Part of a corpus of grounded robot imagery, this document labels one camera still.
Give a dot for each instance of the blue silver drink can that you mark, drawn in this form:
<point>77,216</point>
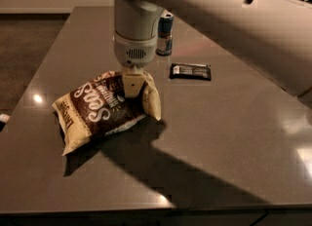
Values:
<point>165,35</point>

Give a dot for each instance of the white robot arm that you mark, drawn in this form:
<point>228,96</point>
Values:
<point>273,36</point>

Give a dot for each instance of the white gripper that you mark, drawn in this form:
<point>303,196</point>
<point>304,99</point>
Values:
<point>135,52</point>

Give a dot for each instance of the small white object at edge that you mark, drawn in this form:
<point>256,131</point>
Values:
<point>4,118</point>

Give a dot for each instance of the brown sea salt chip bag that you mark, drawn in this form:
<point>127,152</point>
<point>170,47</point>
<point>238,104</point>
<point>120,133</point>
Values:
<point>99,108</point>

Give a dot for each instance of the black chocolate rxbar wrapper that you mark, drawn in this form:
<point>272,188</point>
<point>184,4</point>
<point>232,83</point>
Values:
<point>190,71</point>

